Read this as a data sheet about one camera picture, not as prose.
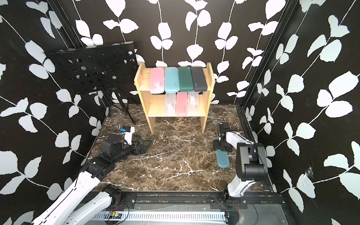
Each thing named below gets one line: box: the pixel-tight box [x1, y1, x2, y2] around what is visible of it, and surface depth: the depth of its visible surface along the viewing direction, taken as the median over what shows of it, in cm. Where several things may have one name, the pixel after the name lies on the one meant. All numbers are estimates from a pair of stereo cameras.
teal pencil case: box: [215, 149, 231, 169], surface depth 90 cm
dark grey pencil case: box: [191, 66, 208, 92], surface depth 72 cm
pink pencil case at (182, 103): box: [176, 91, 188, 117], surface depth 91 cm
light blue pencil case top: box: [164, 66, 180, 94], surface depth 73 cm
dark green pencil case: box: [178, 66, 194, 92], surface depth 73 cm
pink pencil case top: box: [149, 67, 165, 95], surface depth 72 cm
